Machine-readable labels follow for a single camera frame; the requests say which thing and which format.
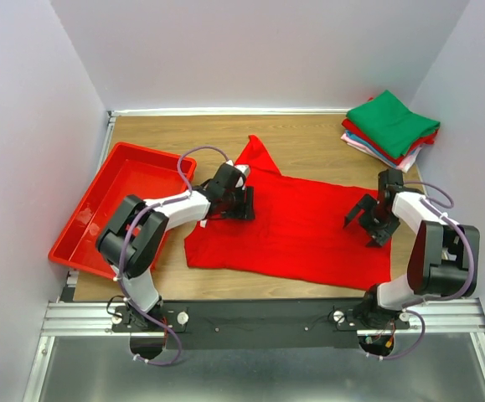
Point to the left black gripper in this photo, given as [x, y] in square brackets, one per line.
[245, 211]

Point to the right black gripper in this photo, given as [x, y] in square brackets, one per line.
[379, 239]

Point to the red t shirt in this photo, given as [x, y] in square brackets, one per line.
[367, 136]
[297, 232]

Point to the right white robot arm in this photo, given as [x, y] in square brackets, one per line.
[442, 264]

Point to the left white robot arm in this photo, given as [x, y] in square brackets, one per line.
[132, 237]

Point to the pink folded t shirt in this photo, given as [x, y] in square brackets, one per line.
[405, 165]

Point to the blue folded t shirt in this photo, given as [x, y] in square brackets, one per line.
[376, 150]

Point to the red folded t shirt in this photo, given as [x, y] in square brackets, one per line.
[367, 136]

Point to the red plastic tray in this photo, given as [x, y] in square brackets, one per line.
[128, 169]

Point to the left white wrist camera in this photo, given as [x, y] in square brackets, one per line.
[244, 170]

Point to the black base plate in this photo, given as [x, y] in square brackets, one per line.
[247, 324]

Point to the aluminium frame rail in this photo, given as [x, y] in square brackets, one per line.
[257, 350]

